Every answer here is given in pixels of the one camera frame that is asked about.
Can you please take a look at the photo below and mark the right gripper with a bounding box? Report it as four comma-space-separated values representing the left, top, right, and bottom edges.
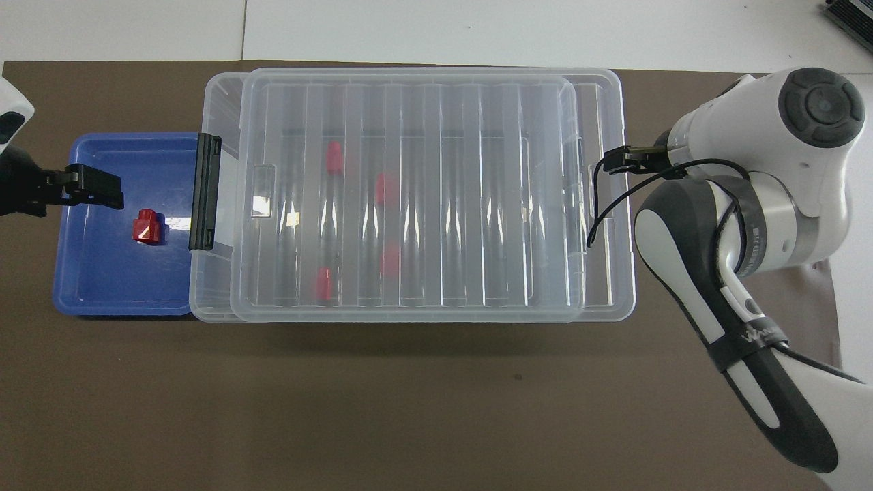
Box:
653, 130, 684, 171

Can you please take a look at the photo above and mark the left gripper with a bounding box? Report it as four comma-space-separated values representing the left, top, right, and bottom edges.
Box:
0, 145, 50, 218

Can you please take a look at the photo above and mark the clear plastic storage box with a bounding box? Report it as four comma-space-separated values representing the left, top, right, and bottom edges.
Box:
188, 66, 637, 324

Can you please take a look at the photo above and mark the black box latch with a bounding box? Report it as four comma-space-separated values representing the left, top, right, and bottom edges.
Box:
188, 134, 223, 252

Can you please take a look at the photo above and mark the clear plastic box lid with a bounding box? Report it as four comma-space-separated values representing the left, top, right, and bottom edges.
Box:
229, 67, 587, 323

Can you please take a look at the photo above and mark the blue plastic tray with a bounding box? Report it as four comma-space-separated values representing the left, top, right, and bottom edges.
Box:
53, 132, 205, 318

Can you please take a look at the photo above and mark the black cable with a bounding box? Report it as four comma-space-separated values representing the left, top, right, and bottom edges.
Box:
586, 158, 755, 278
773, 343, 865, 384

